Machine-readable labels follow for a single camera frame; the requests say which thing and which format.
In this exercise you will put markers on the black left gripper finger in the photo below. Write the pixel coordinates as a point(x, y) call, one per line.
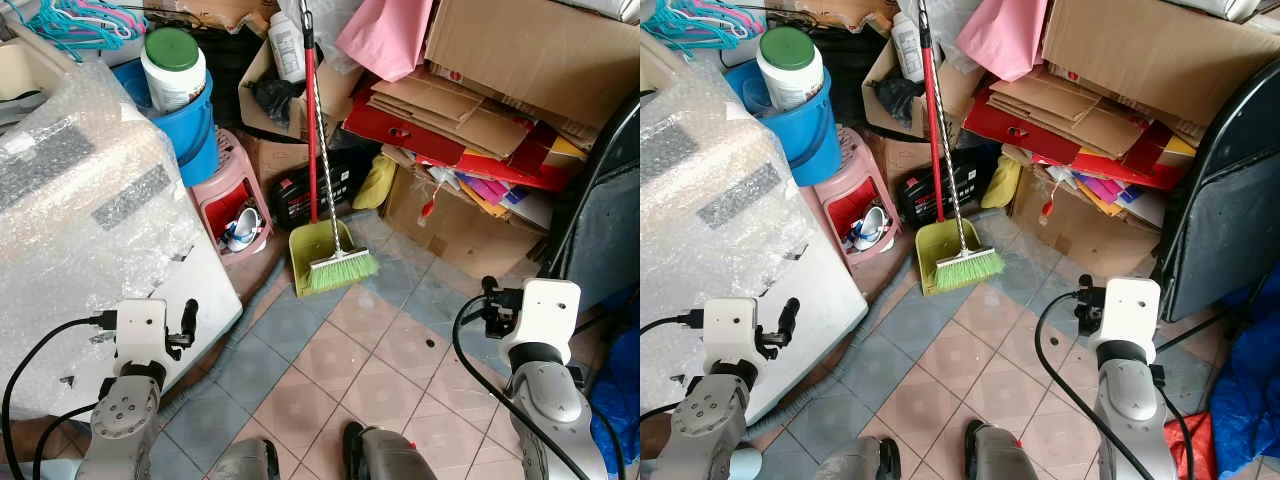
point(789, 318)
point(189, 318)

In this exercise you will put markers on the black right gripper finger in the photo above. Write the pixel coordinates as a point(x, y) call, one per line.
point(490, 288)
point(1084, 287)

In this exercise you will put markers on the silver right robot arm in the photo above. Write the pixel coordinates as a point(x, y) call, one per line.
point(1132, 395)
point(548, 400)

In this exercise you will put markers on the bubble-wrapped white washing machine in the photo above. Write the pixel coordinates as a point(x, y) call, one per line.
point(90, 220)
point(720, 220)

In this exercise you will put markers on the cardboard box with papers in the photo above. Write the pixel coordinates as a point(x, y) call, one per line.
point(450, 230)
point(1080, 230)

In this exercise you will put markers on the white and blue shoe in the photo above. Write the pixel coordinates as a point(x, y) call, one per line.
point(872, 228)
point(243, 230)

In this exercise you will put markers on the black folding chair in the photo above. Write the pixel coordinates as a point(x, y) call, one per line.
point(1225, 220)
point(605, 230)

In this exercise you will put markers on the yellow plastic item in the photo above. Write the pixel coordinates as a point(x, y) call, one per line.
point(1002, 182)
point(375, 185)

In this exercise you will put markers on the grey left robot leg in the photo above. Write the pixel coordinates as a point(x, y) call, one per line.
point(860, 462)
point(245, 462)

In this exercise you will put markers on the grey robot leg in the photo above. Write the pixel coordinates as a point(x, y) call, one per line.
point(395, 455)
point(860, 462)
point(1010, 455)
point(245, 462)

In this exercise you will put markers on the pink plastic stool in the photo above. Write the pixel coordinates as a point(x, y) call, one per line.
point(860, 185)
point(235, 190)

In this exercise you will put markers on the blue cloth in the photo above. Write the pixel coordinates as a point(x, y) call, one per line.
point(1250, 390)
point(620, 390)

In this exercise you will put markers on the black case with red label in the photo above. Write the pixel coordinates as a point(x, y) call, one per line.
point(960, 185)
point(335, 190)

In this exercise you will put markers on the grey right robot leg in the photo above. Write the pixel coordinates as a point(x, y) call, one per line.
point(1010, 455)
point(395, 455)

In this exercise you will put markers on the red plastic bag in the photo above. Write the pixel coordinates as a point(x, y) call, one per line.
point(1190, 448)

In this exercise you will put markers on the red flattened cardboard box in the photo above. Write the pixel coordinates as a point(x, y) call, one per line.
point(1020, 128)
point(400, 130)

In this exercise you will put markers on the brown flattened cardboard pile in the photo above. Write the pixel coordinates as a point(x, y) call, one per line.
point(1080, 115)
point(460, 115)

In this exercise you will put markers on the blue plastic bucket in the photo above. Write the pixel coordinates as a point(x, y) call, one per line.
point(815, 135)
point(195, 135)

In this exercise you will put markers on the black crumpled cloth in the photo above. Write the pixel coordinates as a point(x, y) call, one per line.
point(272, 100)
point(897, 100)

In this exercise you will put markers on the white jar with green lid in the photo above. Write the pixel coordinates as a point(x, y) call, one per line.
point(790, 75)
point(173, 75)

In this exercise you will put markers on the large brown cardboard box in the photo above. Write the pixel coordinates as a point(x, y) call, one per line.
point(1160, 50)
point(540, 50)

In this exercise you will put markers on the small open cardboard box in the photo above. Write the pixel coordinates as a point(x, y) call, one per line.
point(335, 95)
point(885, 65)

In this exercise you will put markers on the beige basin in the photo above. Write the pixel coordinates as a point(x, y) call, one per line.
point(25, 70)
point(655, 68)

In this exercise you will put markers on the white plastic bottle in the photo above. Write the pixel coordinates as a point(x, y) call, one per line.
point(287, 50)
point(907, 50)

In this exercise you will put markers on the teal and pink hangers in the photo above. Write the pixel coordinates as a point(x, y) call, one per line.
point(695, 22)
point(75, 25)

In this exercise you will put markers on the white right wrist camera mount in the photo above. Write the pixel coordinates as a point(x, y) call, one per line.
point(1128, 308)
point(545, 310)

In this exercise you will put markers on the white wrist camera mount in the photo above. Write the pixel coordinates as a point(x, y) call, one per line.
point(140, 325)
point(1128, 308)
point(728, 325)
point(545, 310)

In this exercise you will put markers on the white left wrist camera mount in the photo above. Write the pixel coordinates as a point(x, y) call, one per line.
point(140, 325)
point(728, 325)

